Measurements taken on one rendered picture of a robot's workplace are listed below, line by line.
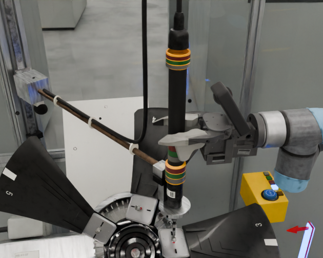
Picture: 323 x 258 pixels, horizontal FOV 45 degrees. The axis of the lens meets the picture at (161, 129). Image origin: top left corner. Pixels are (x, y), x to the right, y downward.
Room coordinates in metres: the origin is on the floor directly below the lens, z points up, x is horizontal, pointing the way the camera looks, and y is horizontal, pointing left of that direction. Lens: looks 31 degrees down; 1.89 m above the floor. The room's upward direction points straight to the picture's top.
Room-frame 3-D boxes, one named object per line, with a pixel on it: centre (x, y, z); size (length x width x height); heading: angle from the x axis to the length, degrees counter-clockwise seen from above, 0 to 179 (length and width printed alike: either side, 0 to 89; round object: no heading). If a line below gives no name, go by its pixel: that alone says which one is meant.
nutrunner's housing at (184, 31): (0.65, -0.03, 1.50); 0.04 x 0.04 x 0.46
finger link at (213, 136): (0.63, -0.09, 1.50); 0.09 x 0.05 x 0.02; 115
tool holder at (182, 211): (0.66, -0.02, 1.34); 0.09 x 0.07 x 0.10; 44
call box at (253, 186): (1.00, -0.34, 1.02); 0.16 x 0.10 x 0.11; 9
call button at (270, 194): (0.95, -0.35, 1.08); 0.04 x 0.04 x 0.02
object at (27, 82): (1.10, 0.40, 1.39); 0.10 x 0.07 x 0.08; 44
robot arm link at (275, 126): (0.69, -0.22, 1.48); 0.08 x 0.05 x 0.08; 9
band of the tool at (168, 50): (0.65, -0.03, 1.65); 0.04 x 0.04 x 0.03
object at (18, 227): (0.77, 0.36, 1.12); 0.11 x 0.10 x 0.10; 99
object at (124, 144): (0.87, 0.18, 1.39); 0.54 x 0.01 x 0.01; 44
